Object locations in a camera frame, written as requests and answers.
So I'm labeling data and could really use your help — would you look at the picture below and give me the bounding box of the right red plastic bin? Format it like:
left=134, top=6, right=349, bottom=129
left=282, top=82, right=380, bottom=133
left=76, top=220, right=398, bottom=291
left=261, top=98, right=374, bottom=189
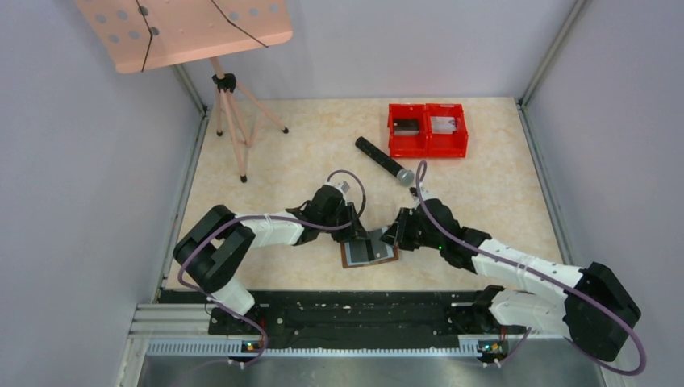
left=426, top=103, right=469, bottom=158

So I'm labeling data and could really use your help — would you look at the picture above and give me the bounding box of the left red plastic bin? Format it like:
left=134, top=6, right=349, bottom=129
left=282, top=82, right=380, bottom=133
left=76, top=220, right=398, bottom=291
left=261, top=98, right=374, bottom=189
left=387, top=103, right=428, bottom=158

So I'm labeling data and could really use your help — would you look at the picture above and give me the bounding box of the black handheld microphone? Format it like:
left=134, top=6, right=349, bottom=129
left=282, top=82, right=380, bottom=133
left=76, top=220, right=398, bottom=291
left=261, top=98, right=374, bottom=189
left=354, top=136, right=415, bottom=187

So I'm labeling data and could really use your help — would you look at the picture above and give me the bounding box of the pink music stand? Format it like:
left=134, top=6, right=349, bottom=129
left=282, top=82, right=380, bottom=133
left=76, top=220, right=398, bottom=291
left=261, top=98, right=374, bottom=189
left=76, top=0, right=293, bottom=182

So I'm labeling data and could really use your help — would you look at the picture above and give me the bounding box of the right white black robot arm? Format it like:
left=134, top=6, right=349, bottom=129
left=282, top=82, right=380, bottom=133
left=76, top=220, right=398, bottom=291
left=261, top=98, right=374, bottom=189
left=380, top=198, right=641, bottom=362

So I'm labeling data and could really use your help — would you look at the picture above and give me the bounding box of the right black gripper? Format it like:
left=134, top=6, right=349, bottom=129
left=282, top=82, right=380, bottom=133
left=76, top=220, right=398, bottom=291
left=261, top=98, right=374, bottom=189
left=379, top=206, right=444, bottom=251

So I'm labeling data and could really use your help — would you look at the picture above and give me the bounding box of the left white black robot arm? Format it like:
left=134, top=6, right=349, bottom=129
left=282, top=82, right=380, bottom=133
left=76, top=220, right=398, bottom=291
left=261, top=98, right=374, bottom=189
left=173, top=183, right=369, bottom=333

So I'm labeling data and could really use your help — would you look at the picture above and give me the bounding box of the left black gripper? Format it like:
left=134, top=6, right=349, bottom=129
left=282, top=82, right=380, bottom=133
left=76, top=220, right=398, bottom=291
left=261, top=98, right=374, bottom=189
left=319, top=202, right=370, bottom=243

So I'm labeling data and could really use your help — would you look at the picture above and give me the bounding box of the red plastic bin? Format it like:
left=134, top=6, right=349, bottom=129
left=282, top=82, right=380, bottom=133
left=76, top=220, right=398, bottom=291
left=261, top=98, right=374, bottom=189
left=426, top=103, right=469, bottom=158
left=387, top=103, right=428, bottom=158

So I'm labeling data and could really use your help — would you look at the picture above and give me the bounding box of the brown leather card holder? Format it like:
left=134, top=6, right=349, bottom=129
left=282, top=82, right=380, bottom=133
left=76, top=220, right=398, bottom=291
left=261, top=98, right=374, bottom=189
left=340, top=227, right=399, bottom=268

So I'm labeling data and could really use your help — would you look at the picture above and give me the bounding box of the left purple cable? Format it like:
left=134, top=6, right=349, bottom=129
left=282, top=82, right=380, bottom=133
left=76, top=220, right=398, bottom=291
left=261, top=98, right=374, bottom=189
left=177, top=169, right=367, bottom=367

